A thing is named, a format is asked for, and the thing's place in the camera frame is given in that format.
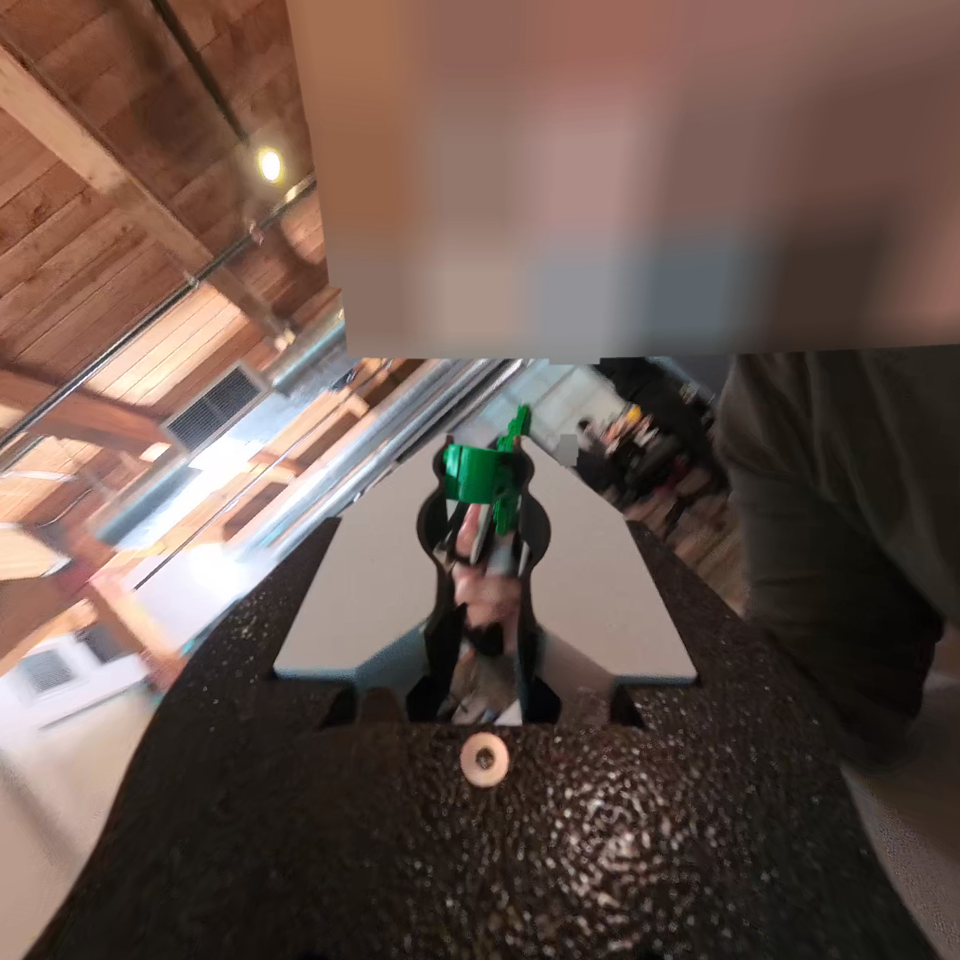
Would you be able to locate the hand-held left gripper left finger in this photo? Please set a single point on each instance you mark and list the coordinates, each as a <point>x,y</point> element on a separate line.
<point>352,600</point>

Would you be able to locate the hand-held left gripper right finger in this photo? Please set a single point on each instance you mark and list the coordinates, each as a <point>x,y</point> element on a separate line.
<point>615,600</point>

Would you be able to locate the green round brick piece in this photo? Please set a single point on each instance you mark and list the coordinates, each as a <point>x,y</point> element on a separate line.
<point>472,472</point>

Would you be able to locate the white ceiling vent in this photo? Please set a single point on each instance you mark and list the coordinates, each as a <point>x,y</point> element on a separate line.
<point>214,409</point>

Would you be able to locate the round ceiling light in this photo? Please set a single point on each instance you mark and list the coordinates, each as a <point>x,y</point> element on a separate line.
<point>270,163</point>

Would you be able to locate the silver air duct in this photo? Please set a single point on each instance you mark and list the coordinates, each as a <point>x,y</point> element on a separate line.
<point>307,367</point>

